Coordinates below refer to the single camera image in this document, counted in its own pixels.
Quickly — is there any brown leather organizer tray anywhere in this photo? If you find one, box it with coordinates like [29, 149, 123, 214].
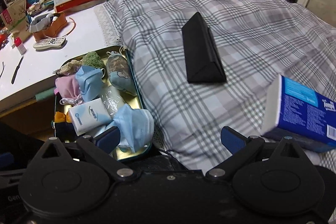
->
[32, 12, 68, 42]

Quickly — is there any white remote control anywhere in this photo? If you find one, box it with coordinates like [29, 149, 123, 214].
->
[33, 38, 66, 51]

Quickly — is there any green crochet round scrubber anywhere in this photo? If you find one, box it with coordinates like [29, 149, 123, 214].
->
[81, 51, 105, 69]

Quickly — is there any light blue face mask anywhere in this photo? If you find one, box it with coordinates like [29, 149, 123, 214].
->
[75, 65, 104, 102]
[89, 104, 154, 153]

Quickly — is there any pink drawstring cloth pouch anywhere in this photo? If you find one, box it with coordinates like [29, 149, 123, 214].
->
[55, 75, 84, 106]

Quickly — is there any black pen knife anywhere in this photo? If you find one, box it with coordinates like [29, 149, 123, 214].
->
[11, 56, 24, 84]

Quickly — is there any orange cord loop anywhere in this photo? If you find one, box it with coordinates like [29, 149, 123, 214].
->
[61, 16, 77, 37]

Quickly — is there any sachet pouch with blue sock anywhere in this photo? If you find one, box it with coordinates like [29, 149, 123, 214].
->
[106, 51, 137, 97]

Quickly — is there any blue Tempo tissue box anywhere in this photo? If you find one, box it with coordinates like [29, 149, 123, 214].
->
[260, 75, 335, 153]

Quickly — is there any green foam edge guard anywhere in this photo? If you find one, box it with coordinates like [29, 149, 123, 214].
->
[35, 87, 55, 102]

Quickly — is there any beige crochet lace cloth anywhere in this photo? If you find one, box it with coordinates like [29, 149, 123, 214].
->
[53, 60, 82, 76]

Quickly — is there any grey plaid bed cover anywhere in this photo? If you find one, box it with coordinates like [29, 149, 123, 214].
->
[95, 0, 335, 171]

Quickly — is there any gold metal tin tray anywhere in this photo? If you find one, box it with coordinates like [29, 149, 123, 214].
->
[54, 46, 154, 160]

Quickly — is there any red cap white bottle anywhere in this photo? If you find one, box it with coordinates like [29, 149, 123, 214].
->
[14, 37, 27, 55]

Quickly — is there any white grey strap band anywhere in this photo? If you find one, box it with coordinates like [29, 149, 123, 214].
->
[29, 13, 56, 33]

